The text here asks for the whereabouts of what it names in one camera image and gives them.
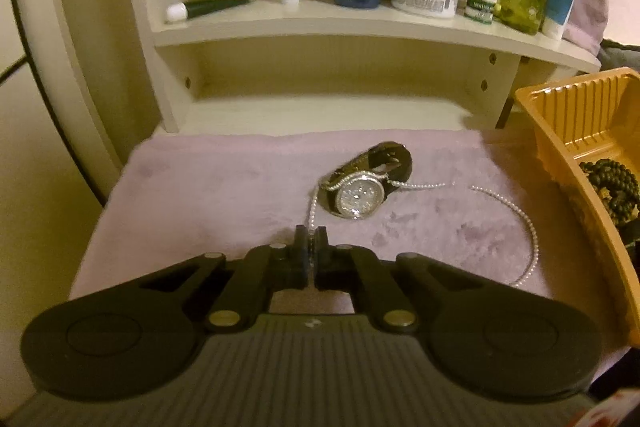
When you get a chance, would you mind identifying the black cable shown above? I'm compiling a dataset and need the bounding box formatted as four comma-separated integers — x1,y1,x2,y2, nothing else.
0,54,27,84

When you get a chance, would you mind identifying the dark beaded bracelet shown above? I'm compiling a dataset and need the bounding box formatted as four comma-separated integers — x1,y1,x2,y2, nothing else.
579,157,640,227

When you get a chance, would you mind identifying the orange plastic tray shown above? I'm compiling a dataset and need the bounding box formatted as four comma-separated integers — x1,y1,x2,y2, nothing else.
515,67,639,348

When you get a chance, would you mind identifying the white pearl necklace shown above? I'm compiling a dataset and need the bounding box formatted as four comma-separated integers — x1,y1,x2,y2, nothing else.
306,171,542,289

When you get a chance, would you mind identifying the pink fuzzy cloth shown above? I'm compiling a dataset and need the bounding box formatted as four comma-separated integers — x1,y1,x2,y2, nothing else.
70,130,625,352

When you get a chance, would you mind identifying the small green white jar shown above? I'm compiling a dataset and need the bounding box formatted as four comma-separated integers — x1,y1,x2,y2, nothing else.
464,0,498,25

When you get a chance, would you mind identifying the crystal wristwatch black strap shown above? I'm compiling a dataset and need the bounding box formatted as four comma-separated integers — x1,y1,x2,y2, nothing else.
319,141,414,221

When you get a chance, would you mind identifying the green tube white cap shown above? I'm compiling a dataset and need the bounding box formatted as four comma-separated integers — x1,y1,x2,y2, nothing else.
165,0,252,24

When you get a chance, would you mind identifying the cream wooden shelf unit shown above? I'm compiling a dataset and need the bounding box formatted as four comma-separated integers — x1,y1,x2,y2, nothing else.
62,0,599,150

